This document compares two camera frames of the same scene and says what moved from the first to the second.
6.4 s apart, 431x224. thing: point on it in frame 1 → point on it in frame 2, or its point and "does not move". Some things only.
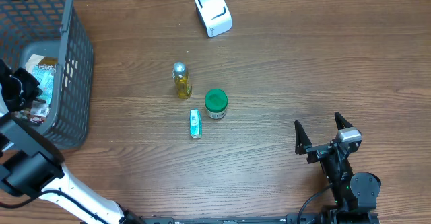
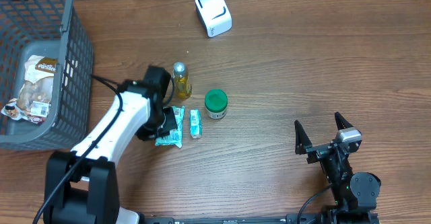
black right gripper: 304,146 does not move
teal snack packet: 45,75 → 174,136
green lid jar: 216,101 does not move
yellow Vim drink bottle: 180,74 does not move
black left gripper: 34,91 → 147,134
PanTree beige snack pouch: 43,68 does not move
